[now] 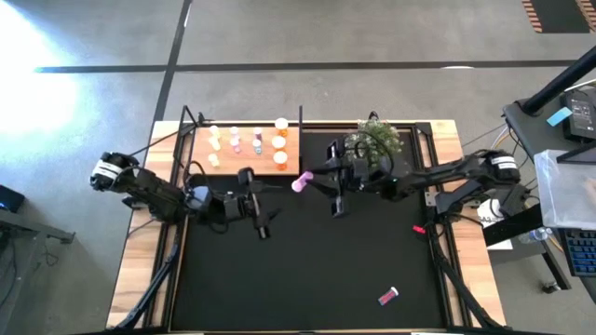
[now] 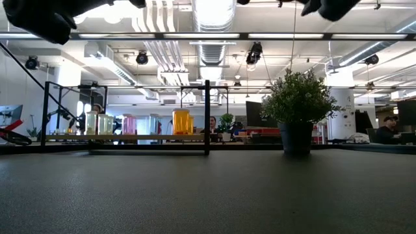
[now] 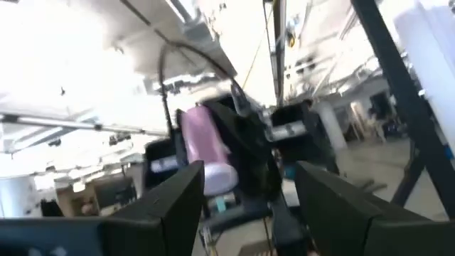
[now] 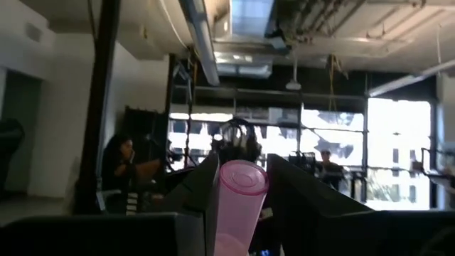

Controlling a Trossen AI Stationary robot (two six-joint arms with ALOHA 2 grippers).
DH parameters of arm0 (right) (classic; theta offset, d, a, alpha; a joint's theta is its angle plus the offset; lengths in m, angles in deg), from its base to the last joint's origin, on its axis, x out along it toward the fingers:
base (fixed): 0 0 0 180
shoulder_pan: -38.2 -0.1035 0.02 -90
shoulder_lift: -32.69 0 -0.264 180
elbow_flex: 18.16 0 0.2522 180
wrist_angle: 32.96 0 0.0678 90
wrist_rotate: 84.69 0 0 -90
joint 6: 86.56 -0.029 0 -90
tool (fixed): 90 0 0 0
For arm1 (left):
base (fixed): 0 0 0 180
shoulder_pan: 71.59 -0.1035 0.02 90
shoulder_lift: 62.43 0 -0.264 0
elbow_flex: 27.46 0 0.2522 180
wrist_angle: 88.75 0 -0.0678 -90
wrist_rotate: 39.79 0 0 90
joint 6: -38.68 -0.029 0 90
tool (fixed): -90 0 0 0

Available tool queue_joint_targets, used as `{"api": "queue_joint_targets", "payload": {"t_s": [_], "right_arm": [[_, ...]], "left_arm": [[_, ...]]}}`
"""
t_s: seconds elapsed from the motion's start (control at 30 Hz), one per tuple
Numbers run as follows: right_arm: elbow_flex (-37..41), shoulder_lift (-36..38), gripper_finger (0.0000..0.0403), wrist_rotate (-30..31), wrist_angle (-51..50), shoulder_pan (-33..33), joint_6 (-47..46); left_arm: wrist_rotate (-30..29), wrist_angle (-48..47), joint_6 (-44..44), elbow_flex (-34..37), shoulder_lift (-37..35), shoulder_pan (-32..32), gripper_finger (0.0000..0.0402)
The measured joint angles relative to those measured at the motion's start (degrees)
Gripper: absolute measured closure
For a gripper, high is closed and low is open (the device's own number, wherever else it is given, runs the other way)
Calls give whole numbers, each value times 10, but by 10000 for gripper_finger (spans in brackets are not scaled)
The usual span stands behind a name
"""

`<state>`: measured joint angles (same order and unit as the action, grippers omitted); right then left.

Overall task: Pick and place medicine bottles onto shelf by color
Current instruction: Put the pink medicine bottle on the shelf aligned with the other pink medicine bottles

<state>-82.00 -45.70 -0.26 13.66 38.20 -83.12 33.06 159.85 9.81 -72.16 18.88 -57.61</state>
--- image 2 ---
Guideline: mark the wide orange pill bottle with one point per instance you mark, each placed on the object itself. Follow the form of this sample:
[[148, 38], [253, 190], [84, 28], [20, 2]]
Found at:
[[180, 122]]

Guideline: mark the dark purple pill bottle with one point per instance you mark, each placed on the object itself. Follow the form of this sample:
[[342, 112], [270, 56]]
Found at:
[[160, 128]]

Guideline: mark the blue pill bottle red capsules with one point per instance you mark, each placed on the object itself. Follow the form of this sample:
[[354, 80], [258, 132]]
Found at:
[[153, 125]]

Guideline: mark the pale green pill bottle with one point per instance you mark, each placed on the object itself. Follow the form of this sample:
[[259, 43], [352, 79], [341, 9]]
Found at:
[[111, 126], [91, 125], [103, 125]]

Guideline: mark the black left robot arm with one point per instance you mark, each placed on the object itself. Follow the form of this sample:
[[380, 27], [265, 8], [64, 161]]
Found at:
[[42, 16]]

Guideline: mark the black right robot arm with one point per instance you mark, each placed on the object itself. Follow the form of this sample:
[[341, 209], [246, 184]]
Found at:
[[338, 8]]

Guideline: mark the person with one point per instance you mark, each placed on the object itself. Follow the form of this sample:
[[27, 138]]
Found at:
[[387, 131], [213, 123], [97, 108]]

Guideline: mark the small background potted plant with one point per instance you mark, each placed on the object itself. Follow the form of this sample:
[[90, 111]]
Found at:
[[226, 121]]

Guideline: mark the black background monitor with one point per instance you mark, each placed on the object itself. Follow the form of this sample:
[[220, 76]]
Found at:
[[256, 113]]

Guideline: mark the black ceiling spotlight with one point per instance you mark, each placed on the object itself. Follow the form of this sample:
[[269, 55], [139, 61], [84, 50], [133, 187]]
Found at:
[[31, 62], [142, 58], [254, 53], [371, 59]]

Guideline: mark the green potted plant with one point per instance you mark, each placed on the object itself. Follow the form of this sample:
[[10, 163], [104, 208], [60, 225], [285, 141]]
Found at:
[[296, 136]]

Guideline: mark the white crumpled cloth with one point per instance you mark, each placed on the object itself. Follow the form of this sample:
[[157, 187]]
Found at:
[[359, 138]]

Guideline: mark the black background panel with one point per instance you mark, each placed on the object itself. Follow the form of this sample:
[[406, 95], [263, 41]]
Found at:
[[364, 122]]

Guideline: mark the red bar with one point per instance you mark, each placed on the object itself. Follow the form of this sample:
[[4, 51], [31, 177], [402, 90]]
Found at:
[[13, 125]]

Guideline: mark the silver ventilation duct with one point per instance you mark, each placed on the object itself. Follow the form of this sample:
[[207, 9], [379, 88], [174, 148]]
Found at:
[[213, 53]]

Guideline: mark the wooden shelf black frame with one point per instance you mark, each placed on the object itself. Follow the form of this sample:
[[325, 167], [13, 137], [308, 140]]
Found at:
[[130, 137]]

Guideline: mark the black aluminium rig frame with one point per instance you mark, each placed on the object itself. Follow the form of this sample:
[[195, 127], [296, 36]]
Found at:
[[201, 35]]

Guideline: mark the wall monitor screen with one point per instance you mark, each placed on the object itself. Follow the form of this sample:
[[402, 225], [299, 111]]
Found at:
[[11, 112]]

